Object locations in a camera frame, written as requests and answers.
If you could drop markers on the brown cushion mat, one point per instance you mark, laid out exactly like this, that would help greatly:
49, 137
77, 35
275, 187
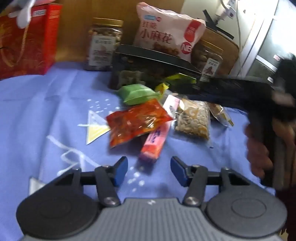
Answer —
229, 48

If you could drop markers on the red orange snack packet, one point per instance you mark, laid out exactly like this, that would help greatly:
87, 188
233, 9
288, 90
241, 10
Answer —
134, 120

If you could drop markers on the pastel plush toy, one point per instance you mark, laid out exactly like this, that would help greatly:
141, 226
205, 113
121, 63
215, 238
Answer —
25, 16

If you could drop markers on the yellow candy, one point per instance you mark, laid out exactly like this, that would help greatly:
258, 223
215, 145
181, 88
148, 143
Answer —
161, 88

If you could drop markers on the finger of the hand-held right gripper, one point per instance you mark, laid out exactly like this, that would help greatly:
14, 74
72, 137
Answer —
231, 92

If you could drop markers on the pink snack bar packet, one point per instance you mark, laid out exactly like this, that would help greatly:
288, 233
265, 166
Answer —
153, 141

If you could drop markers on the black tape cross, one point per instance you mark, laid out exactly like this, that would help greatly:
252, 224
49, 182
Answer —
217, 29

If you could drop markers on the dark printed tin box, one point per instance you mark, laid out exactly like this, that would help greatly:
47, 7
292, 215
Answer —
129, 67

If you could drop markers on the wooden board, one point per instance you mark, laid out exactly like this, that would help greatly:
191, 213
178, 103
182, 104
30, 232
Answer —
74, 34

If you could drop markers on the white pink slim packet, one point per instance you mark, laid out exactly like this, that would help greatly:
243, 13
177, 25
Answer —
172, 104

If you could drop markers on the light nut jar gold lid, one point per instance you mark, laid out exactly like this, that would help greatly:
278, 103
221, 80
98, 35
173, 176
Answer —
101, 46

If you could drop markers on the white window frame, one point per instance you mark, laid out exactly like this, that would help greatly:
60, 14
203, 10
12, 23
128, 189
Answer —
256, 39

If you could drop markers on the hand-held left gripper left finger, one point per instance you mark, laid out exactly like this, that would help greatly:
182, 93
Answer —
121, 170

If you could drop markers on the green yellow snack packet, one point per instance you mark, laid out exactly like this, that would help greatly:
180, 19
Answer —
180, 78

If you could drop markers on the dark nut jar gold lid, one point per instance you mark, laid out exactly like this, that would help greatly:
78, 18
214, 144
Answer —
208, 60

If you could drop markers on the red gift box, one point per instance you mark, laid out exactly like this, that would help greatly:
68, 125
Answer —
27, 51

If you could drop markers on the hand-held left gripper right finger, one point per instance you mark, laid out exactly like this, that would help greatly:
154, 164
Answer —
177, 171

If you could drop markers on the large pink snack bag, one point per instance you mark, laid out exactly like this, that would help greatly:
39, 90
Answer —
161, 30

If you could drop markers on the blue printed cloth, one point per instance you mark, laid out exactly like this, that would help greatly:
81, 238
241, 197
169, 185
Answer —
46, 111

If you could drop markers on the white power strip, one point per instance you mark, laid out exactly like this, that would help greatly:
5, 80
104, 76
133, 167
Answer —
227, 9

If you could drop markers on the clear mixed nuts packet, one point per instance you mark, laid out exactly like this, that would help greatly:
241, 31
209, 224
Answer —
192, 118

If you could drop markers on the person's right hand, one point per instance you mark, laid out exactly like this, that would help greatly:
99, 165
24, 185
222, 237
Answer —
255, 150

